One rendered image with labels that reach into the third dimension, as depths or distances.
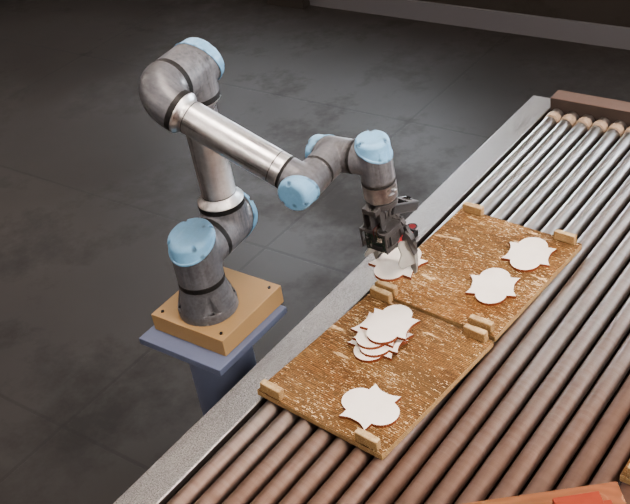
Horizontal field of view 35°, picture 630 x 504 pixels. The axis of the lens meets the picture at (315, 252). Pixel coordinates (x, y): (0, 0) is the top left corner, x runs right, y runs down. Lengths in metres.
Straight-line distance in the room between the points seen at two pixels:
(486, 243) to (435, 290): 0.22
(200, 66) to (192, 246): 0.42
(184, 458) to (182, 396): 1.54
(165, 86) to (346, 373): 0.74
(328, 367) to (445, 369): 0.26
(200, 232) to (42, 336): 1.89
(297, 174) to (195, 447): 0.62
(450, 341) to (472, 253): 0.34
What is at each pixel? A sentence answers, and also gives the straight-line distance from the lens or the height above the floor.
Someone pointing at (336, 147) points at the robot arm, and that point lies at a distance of 2.15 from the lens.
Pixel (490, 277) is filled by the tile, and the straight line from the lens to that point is 2.45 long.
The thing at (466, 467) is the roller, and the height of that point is 0.92.
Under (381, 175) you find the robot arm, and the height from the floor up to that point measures 1.34.
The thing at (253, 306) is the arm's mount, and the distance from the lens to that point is 2.50.
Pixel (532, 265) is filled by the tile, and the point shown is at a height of 0.94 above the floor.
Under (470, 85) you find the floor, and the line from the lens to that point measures 5.44.
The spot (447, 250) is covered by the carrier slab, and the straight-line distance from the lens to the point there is 2.57.
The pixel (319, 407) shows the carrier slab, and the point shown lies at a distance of 2.17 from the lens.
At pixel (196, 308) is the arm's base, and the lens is 2.45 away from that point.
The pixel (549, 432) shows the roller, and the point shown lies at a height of 0.92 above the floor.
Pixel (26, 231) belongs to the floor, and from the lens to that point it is 4.90.
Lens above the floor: 2.43
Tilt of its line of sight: 35 degrees down
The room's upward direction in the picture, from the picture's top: 9 degrees counter-clockwise
